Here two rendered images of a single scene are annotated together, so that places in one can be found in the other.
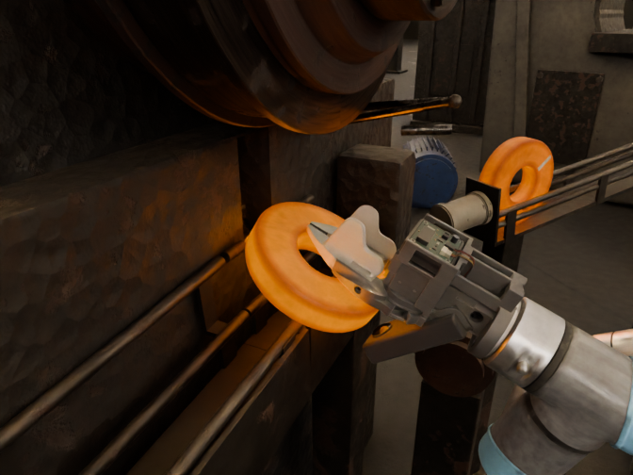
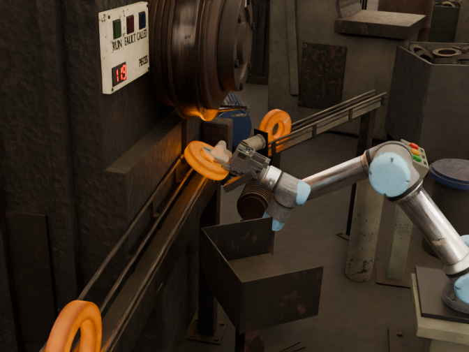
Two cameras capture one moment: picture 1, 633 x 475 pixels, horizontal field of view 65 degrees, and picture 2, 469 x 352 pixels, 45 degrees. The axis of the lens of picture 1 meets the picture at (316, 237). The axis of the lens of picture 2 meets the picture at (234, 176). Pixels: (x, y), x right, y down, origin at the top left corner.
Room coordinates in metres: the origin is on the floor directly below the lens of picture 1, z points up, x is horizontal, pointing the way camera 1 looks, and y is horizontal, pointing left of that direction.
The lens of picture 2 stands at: (-1.20, 0.35, 1.41)
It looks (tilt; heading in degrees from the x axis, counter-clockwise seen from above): 23 degrees down; 345
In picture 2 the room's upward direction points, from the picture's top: 2 degrees clockwise
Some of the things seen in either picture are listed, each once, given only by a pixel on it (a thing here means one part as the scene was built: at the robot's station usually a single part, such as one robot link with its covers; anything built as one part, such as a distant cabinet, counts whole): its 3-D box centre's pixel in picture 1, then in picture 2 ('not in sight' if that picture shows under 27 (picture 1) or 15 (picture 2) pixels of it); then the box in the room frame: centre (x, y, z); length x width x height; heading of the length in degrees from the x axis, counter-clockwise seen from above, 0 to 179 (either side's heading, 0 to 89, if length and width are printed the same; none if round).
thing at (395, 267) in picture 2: not in sight; (403, 215); (0.77, -0.95, 0.31); 0.24 x 0.16 x 0.62; 154
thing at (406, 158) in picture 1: (370, 226); (216, 151); (0.70, -0.08, 0.68); 0.11 x 0.08 x 0.24; 64
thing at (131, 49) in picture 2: not in sight; (127, 45); (0.22, 0.25, 1.15); 0.26 x 0.02 x 0.18; 154
